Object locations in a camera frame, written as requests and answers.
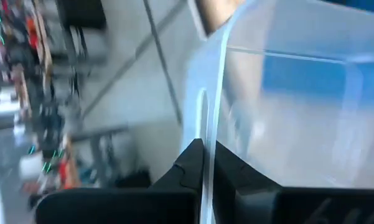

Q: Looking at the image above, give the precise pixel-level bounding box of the blue plastic basket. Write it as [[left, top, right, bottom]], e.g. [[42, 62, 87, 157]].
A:
[[263, 51, 374, 105]]

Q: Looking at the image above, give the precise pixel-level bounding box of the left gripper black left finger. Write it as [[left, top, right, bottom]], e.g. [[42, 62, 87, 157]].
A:
[[35, 138, 204, 224]]

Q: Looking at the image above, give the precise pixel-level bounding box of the clear plastic basket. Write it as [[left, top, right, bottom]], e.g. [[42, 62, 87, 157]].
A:
[[180, 0, 374, 224]]

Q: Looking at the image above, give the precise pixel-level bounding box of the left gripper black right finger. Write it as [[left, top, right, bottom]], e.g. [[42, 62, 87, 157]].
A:
[[213, 140, 374, 224]]

